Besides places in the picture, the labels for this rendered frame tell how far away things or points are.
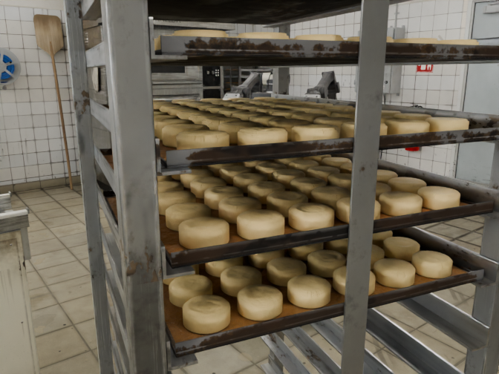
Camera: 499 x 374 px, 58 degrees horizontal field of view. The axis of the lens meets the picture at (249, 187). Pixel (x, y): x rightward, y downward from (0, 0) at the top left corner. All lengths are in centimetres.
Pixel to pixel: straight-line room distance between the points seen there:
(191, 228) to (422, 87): 492
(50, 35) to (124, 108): 560
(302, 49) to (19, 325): 169
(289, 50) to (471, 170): 473
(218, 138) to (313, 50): 12
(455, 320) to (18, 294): 154
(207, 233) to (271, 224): 7
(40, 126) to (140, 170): 562
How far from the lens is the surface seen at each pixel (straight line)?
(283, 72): 108
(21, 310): 192
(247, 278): 54
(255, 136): 43
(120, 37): 35
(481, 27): 505
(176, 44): 37
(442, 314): 73
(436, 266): 62
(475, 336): 70
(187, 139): 41
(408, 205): 55
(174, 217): 48
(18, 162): 598
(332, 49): 43
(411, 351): 81
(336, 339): 98
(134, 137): 36
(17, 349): 199
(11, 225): 181
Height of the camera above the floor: 139
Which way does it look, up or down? 14 degrees down
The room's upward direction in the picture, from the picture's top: straight up
